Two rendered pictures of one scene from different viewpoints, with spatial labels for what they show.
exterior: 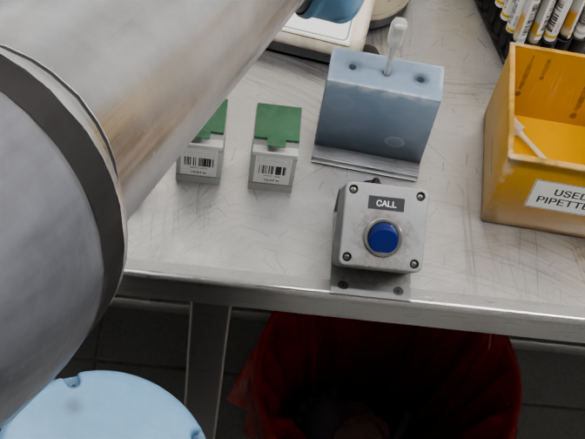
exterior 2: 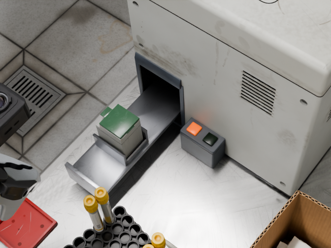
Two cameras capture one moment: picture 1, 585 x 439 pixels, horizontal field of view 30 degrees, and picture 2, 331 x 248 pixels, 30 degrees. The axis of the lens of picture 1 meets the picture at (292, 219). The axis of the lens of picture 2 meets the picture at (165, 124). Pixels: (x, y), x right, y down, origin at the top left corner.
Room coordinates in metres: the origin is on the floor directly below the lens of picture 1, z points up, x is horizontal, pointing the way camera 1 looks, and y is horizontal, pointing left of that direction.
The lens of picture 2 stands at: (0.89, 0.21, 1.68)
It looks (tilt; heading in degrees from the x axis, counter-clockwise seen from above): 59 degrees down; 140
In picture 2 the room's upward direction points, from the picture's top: 6 degrees counter-clockwise
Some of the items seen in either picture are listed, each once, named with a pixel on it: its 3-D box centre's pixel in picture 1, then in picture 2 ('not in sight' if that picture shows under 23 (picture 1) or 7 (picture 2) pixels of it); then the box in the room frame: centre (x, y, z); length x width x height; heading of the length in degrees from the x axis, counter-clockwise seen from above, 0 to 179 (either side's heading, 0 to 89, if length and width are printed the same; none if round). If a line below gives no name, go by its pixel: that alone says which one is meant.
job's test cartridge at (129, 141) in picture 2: not in sight; (120, 132); (0.52, 0.45, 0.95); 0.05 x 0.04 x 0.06; 6
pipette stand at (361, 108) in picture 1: (376, 110); not in sight; (0.65, -0.06, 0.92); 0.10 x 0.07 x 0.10; 90
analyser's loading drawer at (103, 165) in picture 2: not in sight; (132, 130); (0.51, 0.47, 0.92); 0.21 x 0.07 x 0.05; 96
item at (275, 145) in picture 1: (274, 148); not in sight; (0.60, 0.03, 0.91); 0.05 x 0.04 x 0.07; 6
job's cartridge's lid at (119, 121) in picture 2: not in sight; (117, 120); (0.52, 0.45, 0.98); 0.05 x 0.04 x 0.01; 6
